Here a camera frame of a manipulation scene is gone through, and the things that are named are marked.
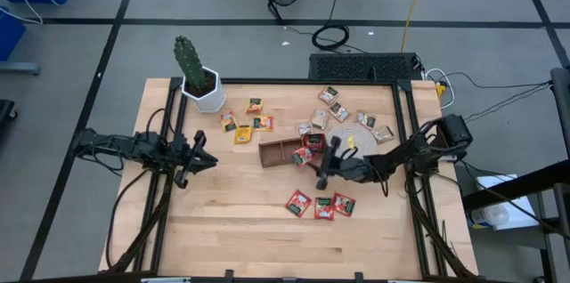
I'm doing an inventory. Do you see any round woven placemat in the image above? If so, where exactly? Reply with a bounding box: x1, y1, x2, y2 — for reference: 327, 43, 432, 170
326, 122, 379, 164

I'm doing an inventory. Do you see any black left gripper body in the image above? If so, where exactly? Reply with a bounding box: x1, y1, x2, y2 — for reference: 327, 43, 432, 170
168, 130, 208, 190

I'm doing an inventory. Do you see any grey metal post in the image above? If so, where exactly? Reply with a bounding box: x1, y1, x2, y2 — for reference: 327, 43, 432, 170
550, 67, 570, 159

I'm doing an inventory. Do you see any black side desk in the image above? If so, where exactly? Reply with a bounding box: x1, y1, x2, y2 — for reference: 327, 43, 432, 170
460, 158, 570, 283

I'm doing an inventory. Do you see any black caster foot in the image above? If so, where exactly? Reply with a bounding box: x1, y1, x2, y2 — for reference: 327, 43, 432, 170
0, 99, 19, 129

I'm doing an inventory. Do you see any small blue bin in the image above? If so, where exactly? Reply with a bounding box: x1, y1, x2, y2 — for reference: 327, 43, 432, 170
0, 6, 27, 62

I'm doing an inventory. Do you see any black hanging cable with coil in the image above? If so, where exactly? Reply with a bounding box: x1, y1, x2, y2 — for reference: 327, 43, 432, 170
310, 0, 357, 55

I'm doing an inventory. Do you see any red tea packet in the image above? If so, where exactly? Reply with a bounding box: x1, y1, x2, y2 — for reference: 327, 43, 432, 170
331, 191, 357, 217
303, 133, 328, 154
291, 147, 314, 167
313, 197, 335, 222
285, 189, 313, 219

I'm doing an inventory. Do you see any yellow hanging cable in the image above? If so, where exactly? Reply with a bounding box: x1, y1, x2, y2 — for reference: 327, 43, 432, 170
400, 0, 433, 53

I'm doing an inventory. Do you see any grey metal cart base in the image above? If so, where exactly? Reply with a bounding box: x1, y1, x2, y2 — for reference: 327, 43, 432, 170
0, 61, 41, 77

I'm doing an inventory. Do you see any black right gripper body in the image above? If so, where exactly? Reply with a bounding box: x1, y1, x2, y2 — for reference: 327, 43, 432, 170
316, 136, 371, 190

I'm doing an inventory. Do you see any wooden three-compartment tray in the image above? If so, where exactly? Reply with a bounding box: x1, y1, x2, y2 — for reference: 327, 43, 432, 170
257, 133, 329, 169

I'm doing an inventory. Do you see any white paper sheet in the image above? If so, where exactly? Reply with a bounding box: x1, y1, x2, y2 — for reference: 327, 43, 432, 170
467, 174, 541, 231

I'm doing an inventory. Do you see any black perforated computer case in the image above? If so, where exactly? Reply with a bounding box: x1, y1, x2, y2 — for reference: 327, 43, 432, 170
307, 52, 424, 82

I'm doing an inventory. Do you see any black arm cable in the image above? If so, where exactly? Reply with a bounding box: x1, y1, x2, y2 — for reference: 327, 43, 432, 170
104, 169, 151, 271

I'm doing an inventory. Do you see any yellow tea packet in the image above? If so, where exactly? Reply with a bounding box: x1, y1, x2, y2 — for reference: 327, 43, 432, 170
233, 125, 254, 145

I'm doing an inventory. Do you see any black aluminium table frame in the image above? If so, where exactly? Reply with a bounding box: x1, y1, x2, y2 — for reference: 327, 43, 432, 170
100, 77, 480, 283

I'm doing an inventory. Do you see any orange tea packet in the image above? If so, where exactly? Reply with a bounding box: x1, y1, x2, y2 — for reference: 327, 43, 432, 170
218, 111, 240, 133
252, 115, 275, 133
245, 97, 265, 115

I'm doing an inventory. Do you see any green cactus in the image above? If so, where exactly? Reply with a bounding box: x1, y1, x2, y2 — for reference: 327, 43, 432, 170
172, 35, 209, 91

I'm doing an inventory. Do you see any white hexagonal plant pot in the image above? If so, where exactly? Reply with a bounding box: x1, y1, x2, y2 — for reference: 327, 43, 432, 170
181, 65, 227, 115

